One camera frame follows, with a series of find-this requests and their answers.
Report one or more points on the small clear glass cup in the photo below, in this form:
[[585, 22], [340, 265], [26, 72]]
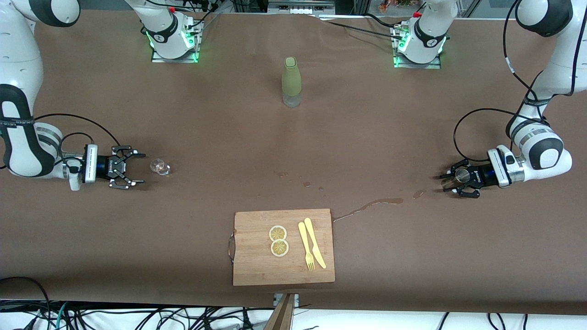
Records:
[[160, 167]]

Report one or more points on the lemon slice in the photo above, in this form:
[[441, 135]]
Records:
[[278, 233], [279, 248]]

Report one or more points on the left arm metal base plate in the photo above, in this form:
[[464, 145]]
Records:
[[435, 65]]

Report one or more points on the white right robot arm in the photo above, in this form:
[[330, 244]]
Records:
[[18, 151]]

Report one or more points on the wooden post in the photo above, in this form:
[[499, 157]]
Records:
[[282, 316]]

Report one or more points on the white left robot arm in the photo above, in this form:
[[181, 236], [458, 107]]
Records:
[[545, 151]]

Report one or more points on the long brown liquid spill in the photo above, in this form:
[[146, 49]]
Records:
[[385, 200]]

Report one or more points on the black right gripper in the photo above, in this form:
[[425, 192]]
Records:
[[105, 165]]

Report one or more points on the yellow plastic knife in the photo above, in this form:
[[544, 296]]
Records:
[[314, 243]]

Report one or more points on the small brown liquid spill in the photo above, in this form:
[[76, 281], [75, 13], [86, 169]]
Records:
[[418, 194]]

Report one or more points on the yellow plastic fork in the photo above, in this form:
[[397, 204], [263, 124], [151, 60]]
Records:
[[303, 236]]

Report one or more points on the metal measuring jigger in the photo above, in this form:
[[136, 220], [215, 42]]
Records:
[[462, 175]]

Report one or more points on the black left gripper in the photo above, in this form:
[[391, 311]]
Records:
[[478, 176]]

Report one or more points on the wooden cutting board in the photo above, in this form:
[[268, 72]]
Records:
[[257, 266]]

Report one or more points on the green bottle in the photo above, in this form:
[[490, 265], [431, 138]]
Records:
[[291, 78]]

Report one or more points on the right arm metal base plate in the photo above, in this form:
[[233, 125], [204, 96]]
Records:
[[158, 59]]

